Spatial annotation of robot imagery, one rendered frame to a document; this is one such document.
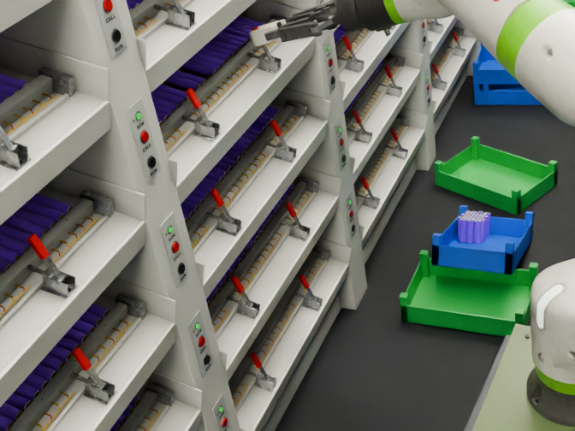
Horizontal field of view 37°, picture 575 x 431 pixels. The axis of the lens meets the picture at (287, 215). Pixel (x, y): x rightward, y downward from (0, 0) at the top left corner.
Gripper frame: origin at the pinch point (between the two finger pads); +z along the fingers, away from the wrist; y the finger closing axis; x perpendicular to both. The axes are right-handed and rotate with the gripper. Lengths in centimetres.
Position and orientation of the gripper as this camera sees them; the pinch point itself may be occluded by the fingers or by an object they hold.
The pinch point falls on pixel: (269, 32)
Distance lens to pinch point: 166.2
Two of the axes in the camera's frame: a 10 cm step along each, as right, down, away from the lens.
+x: -3.8, -8.3, -4.2
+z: -8.4, 1.2, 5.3
